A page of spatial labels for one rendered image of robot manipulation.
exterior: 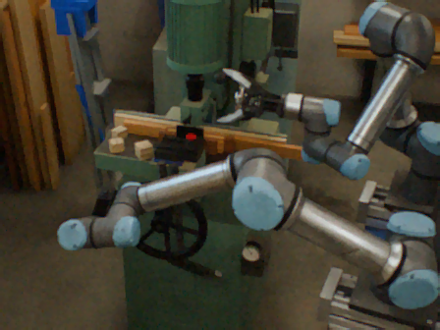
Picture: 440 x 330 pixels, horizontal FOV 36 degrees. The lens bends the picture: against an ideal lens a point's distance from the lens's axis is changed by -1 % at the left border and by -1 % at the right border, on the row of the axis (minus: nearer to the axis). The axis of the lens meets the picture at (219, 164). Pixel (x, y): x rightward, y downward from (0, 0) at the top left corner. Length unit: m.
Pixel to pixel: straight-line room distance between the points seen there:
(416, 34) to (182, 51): 0.68
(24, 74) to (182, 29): 1.52
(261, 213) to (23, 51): 2.09
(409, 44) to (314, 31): 2.65
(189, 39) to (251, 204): 0.70
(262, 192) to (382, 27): 0.69
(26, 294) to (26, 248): 0.31
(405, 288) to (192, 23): 0.96
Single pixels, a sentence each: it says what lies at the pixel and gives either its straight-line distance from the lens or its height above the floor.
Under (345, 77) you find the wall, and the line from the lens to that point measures 4.65.
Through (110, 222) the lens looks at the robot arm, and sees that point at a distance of 1.70.
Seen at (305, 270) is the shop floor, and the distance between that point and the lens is 3.17.
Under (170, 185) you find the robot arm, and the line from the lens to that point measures 1.73.
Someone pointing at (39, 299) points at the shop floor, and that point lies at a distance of 3.07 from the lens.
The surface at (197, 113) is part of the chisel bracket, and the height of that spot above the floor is 1.04.
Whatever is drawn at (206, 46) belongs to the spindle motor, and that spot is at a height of 1.27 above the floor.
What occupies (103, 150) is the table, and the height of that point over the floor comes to 0.90.
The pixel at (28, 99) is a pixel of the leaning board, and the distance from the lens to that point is 3.49.
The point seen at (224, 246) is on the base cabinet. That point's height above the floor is 0.62.
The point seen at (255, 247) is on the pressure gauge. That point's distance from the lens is 2.18.
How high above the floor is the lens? 2.06
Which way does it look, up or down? 32 degrees down
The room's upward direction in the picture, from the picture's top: 1 degrees clockwise
